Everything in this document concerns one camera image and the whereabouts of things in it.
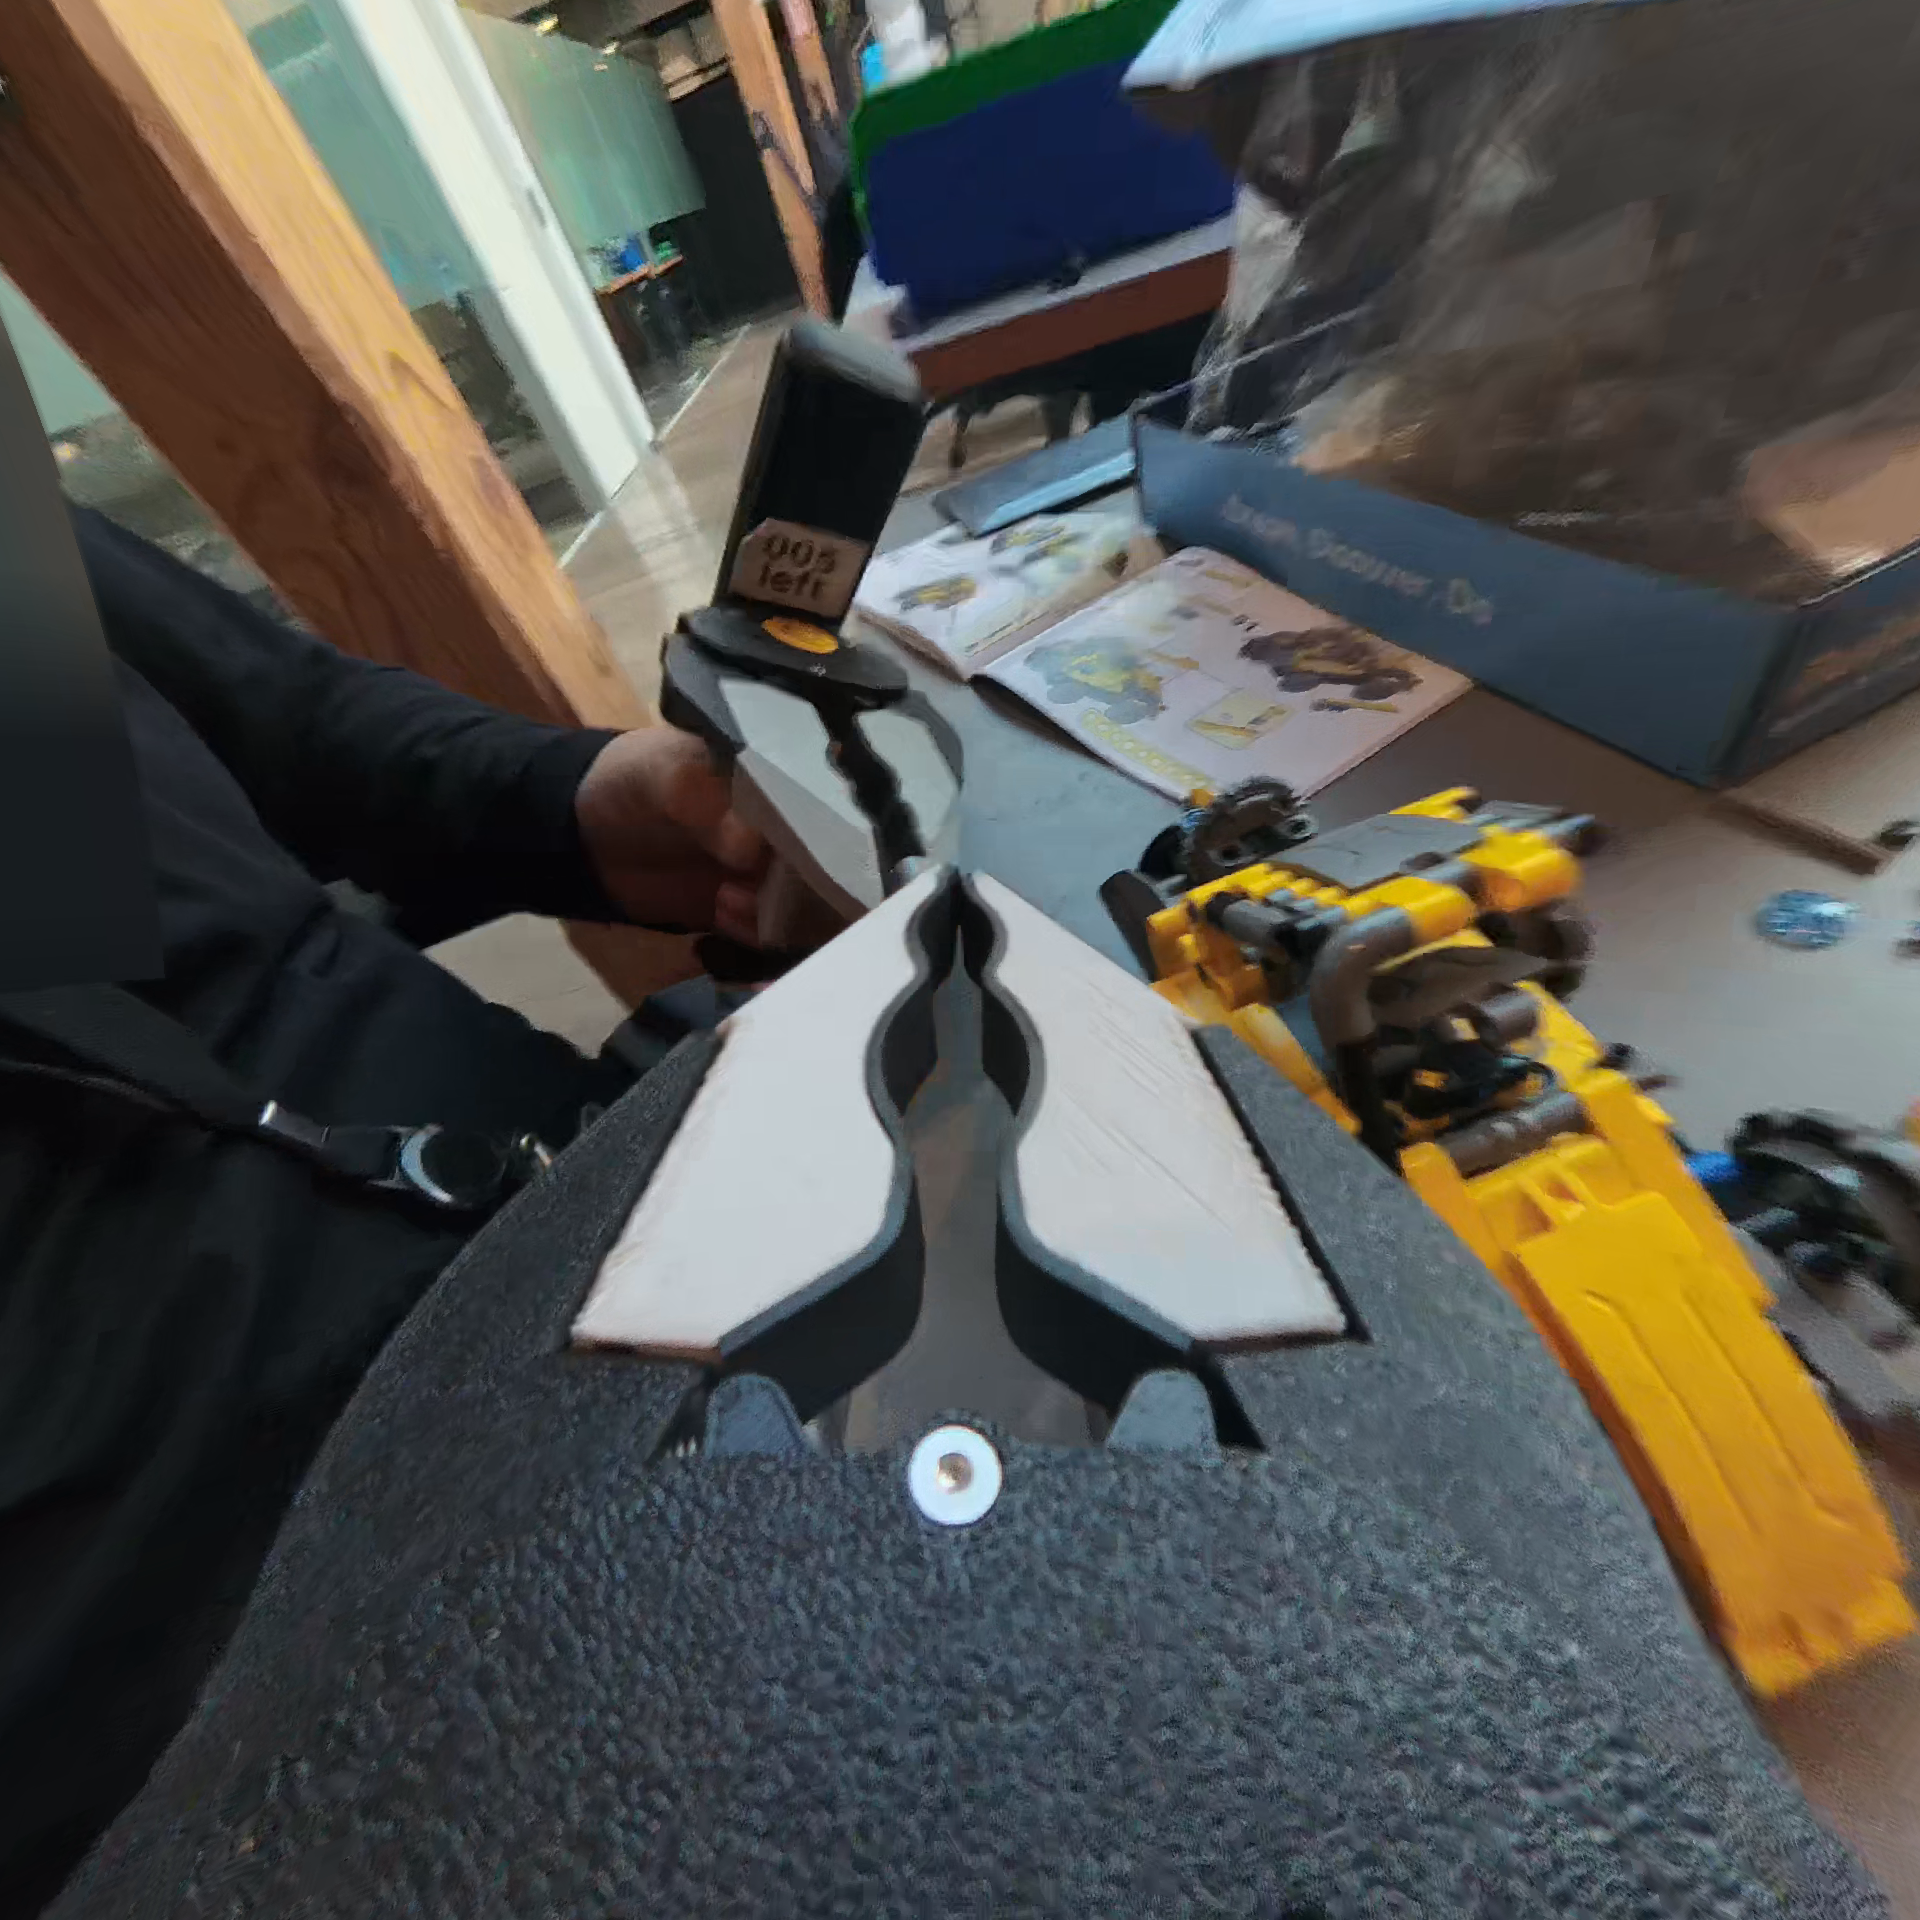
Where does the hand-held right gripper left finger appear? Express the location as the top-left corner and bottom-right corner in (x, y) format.
(566, 865), (965, 1419)

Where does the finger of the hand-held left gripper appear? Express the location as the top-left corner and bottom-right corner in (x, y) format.
(718, 675), (894, 923)
(862, 698), (966, 881)

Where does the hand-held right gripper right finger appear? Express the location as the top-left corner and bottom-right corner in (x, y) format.
(961, 871), (1354, 1415)

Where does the person's left forearm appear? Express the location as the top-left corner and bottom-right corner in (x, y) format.
(75, 504), (623, 946)

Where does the grey desk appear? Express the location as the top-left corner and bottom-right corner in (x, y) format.
(839, 496), (1920, 1920)

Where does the person's left hand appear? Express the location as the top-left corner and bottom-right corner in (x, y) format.
(573, 727), (818, 980)

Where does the dark flat board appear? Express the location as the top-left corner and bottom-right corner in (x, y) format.
(938, 411), (1143, 539)

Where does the wooden table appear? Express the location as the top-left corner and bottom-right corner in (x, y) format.
(897, 224), (1239, 404)

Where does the open instruction booklet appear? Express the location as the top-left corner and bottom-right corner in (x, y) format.
(854, 510), (1471, 806)

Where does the black wristwatch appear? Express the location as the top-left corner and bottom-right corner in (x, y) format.
(251, 1099), (554, 1217)

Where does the blue and green table cover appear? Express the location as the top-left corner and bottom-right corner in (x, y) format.
(849, 0), (1239, 326)

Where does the yellow toy construction vehicle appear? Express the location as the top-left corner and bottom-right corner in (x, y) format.
(1100, 779), (1920, 1700)

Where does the thick wooden pillar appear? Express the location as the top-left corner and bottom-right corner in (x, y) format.
(0, 0), (650, 737)

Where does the blue cardboard box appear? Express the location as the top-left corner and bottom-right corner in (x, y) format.
(1123, 0), (1920, 794)

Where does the translucent blue round piece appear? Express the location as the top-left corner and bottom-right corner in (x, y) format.
(1750, 884), (1865, 954)

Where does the brown cardboard piece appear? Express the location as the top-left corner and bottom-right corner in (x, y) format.
(1715, 779), (1895, 879)

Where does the clear plastic bag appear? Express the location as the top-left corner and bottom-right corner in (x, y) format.
(1201, 0), (1920, 602)

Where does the slim wooden post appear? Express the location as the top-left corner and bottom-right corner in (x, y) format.
(703, 0), (841, 318)

